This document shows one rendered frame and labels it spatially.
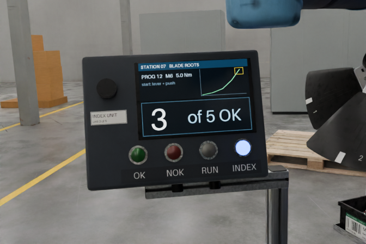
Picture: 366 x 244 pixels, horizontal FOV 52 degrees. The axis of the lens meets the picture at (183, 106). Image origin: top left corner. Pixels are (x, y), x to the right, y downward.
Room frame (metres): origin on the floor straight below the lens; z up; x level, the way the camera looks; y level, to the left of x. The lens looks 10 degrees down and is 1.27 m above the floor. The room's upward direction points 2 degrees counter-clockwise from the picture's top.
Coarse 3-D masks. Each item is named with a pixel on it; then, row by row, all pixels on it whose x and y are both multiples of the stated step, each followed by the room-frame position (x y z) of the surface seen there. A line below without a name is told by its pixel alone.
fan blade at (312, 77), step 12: (312, 72) 1.39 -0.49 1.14; (324, 72) 1.33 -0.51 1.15; (336, 72) 1.28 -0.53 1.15; (348, 72) 1.23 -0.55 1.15; (312, 84) 1.37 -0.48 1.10; (324, 84) 1.31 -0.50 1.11; (336, 84) 1.27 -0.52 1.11; (348, 84) 1.23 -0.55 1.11; (312, 96) 1.36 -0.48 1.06; (324, 96) 1.31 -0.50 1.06; (336, 96) 1.27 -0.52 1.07; (348, 96) 1.23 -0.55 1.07; (312, 108) 1.35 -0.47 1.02; (324, 108) 1.30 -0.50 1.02; (336, 108) 1.26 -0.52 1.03; (312, 120) 1.33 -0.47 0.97; (324, 120) 1.29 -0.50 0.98
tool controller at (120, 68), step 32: (96, 64) 0.54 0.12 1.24; (128, 64) 0.54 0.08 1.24; (160, 64) 0.54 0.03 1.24; (192, 64) 0.55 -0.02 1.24; (224, 64) 0.55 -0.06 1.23; (256, 64) 0.56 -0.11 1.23; (96, 96) 0.52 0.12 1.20; (128, 96) 0.53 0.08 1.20; (160, 96) 0.53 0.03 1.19; (192, 96) 0.54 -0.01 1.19; (224, 96) 0.54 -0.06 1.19; (256, 96) 0.55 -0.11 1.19; (96, 128) 0.51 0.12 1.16; (128, 128) 0.52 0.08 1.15; (192, 128) 0.52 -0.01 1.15; (224, 128) 0.53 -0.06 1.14; (256, 128) 0.53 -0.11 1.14; (96, 160) 0.50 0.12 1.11; (128, 160) 0.50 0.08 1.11; (160, 160) 0.51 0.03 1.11; (192, 160) 0.51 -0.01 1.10; (224, 160) 0.52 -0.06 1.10; (256, 160) 0.52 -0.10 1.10
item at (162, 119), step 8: (144, 104) 0.53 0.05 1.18; (152, 104) 0.53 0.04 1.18; (160, 104) 0.53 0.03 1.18; (168, 104) 0.53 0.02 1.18; (144, 112) 0.52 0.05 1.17; (152, 112) 0.52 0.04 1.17; (160, 112) 0.53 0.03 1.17; (168, 112) 0.53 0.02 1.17; (144, 120) 0.52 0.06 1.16; (152, 120) 0.52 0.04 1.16; (160, 120) 0.52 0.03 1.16; (168, 120) 0.52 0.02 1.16; (144, 128) 0.52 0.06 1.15; (152, 128) 0.52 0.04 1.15; (160, 128) 0.52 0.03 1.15; (168, 128) 0.52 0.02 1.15; (176, 128) 0.52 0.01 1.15; (144, 136) 0.51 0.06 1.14; (152, 136) 0.52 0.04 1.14
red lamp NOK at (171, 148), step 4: (168, 144) 0.52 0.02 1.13; (172, 144) 0.51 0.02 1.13; (176, 144) 0.51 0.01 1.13; (168, 148) 0.51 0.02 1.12; (172, 148) 0.51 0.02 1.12; (176, 148) 0.51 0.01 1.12; (180, 148) 0.51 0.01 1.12; (164, 152) 0.51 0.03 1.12; (168, 152) 0.51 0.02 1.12; (172, 152) 0.50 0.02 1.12; (176, 152) 0.51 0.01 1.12; (180, 152) 0.51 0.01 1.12; (168, 156) 0.51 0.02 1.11; (172, 156) 0.50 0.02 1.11; (176, 156) 0.50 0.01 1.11; (180, 156) 0.51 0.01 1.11; (168, 160) 0.51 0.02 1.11; (172, 160) 0.51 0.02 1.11; (176, 160) 0.51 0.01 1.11
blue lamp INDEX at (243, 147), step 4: (240, 140) 0.52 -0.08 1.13; (244, 140) 0.52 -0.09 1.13; (236, 144) 0.52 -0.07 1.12; (240, 144) 0.52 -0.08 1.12; (244, 144) 0.52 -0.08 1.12; (248, 144) 0.52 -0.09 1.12; (236, 148) 0.52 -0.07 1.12; (240, 148) 0.51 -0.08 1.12; (244, 148) 0.52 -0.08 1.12; (248, 148) 0.52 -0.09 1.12; (236, 152) 0.52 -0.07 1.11; (240, 152) 0.52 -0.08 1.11; (244, 152) 0.51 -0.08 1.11; (248, 152) 0.52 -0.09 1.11; (240, 156) 0.52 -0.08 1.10; (244, 156) 0.52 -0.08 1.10
